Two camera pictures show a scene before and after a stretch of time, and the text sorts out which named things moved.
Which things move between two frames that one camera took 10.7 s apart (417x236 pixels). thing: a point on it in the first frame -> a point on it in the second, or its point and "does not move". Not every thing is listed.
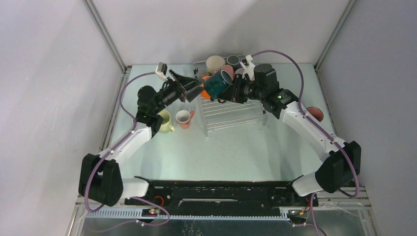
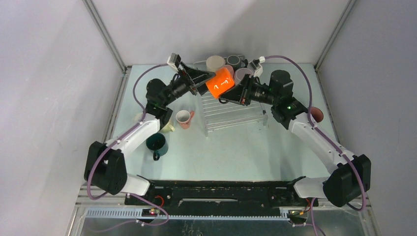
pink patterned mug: (317, 113) does not move
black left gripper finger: (185, 81) -> (198, 77)
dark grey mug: (234, 61) does not move
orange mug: (204, 94) -> (222, 82)
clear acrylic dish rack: (225, 115) does not move
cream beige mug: (214, 63) does not move
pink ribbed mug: (229, 70) does not move
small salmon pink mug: (183, 118) does not move
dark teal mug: (215, 83) -> (158, 144)
